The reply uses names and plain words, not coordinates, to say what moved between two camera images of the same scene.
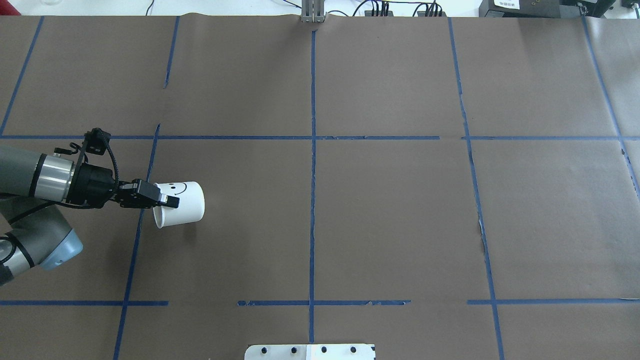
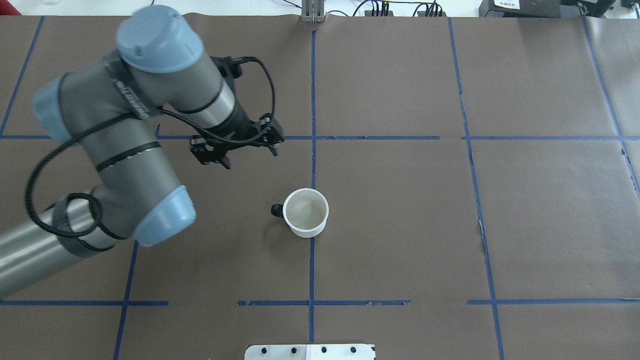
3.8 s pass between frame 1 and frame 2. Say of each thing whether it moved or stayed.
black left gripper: moved
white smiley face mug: moved
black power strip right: stayed
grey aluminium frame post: stayed
